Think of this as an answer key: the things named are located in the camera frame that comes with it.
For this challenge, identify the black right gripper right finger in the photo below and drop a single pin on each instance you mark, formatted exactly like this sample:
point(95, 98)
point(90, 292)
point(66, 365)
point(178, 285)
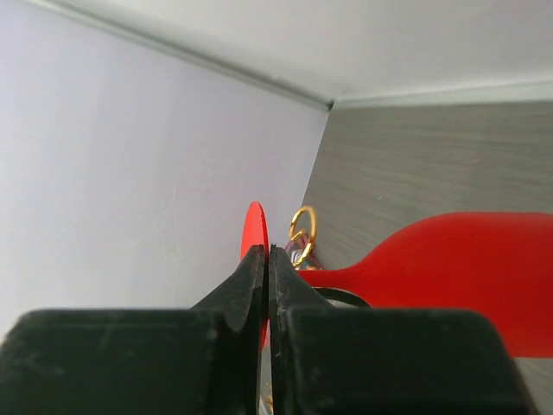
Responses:
point(329, 360)

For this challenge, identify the gold wire glass rack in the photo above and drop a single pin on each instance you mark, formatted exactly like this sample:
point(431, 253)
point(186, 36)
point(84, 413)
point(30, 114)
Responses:
point(295, 233)

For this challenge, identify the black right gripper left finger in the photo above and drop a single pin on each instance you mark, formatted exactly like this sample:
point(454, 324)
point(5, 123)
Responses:
point(201, 360)

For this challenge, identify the patterned folded cloth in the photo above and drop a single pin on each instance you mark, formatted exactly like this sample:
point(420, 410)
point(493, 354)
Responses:
point(302, 255)

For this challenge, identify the red wine glass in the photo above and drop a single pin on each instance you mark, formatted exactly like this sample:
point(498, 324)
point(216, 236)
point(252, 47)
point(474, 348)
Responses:
point(497, 264)

